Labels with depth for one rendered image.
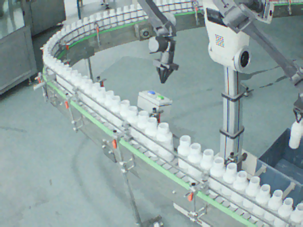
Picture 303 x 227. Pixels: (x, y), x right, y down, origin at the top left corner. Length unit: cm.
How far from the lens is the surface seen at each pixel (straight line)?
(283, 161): 188
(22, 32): 442
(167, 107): 166
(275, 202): 114
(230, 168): 124
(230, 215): 128
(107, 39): 296
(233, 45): 176
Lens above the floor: 200
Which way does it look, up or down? 34 degrees down
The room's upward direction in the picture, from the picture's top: 8 degrees counter-clockwise
